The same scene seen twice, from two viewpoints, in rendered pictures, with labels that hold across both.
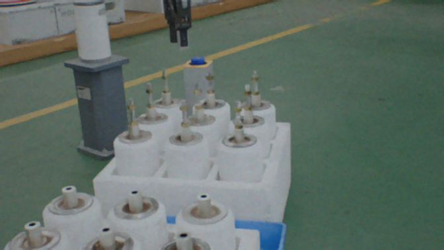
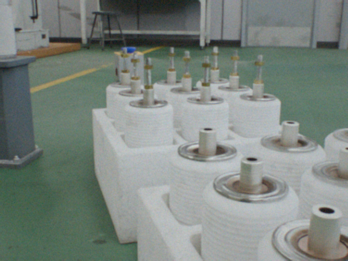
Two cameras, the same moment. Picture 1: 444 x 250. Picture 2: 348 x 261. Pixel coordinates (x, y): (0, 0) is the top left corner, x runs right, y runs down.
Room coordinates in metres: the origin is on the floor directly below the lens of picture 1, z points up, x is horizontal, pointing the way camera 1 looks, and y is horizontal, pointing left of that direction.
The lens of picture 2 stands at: (0.45, 0.56, 0.42)
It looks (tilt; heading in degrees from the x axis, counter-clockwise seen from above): 15 degrees down; 330
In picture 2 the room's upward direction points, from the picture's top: straight up
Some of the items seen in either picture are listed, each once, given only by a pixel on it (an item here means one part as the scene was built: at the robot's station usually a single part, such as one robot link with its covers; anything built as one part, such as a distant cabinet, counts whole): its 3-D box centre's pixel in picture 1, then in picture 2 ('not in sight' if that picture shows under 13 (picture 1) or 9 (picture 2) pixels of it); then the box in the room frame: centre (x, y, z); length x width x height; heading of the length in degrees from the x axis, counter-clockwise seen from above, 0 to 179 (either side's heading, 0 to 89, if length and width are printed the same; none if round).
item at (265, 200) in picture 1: (203, 181); (185, 157); (1.25, 0.06, 0.09); 0.39 x 0.39 x 0.18; 77
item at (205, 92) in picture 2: (185, 133); (205, 94); (1.14, 0.08, 0.26); 0.02 x 0.02 x 0.03
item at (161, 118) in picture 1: (152, 118); (135, 93); (1.28, 0.17, 0.25); 0.08 x 0.08 x 0.01
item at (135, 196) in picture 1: (135, 201); (289, 134); (0.84, 0.15, 0.26); 0.02 x 0.02 x 0.03
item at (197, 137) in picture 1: (185, 139); (205, 100); (1.14, 0.08, 0.25); 0.08 x 0.08 x 0.01
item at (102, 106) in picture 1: (102, 105); (5, 110); (1.72, 0.39, 0.15); 0.15 x 0.15 x 0.30; 49
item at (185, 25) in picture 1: (184, 34); not in sight; (1.09, 0.07, 0.49); 0.03 x 0.01 x 0.05; 18
